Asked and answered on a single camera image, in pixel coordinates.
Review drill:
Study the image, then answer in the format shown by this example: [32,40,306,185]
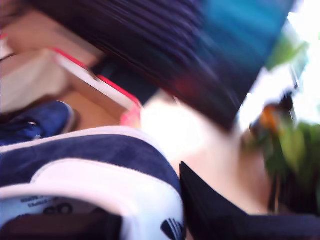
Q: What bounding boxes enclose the wide black computer monitor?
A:
[32,0,296,132]

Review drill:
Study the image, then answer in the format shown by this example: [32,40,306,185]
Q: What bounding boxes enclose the crumpled packing paper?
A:
[0,48,68,113]

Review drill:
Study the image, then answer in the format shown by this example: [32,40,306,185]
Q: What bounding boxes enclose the amber spray bottle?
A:
[249,94,296,141]

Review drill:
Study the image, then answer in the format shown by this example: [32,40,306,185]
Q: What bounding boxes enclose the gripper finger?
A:
[179,161,276,240]
[0,211,122,240]

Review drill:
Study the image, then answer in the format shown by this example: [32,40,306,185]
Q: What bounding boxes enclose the blue suede sneaker white stripes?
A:
[0,100,75,147]
[0,126,186,240]

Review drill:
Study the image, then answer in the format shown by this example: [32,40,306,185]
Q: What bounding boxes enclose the red cardboard shoebox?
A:
[0,32,145,131]

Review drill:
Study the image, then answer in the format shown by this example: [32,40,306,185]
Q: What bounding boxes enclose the green leafy potted plant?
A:
[264,32,320,216]

